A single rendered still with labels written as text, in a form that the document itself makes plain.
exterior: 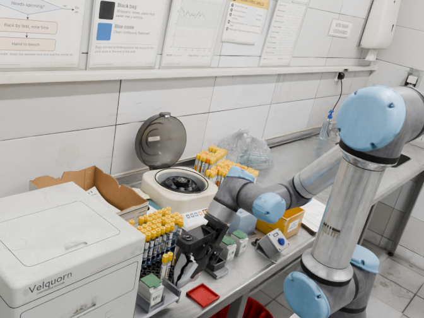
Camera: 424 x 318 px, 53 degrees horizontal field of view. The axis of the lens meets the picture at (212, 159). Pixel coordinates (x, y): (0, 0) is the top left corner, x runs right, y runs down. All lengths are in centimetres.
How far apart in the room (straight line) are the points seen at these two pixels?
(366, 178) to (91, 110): 96
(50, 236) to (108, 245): 11
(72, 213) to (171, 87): 90
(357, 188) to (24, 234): 64
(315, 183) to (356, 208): 23
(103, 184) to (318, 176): 74
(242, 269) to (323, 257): 47
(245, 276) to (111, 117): 72
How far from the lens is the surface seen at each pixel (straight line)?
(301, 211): 163
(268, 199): 106
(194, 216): 149
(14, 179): 146
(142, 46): 156
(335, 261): 96
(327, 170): 107
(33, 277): 78
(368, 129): 82
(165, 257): 116
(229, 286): 130
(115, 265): 88
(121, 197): 143
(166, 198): 145
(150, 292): 108
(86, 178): 151
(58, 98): 143
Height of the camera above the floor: 167
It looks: 22 degrees down
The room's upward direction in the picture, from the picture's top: 12 degrees clockwise
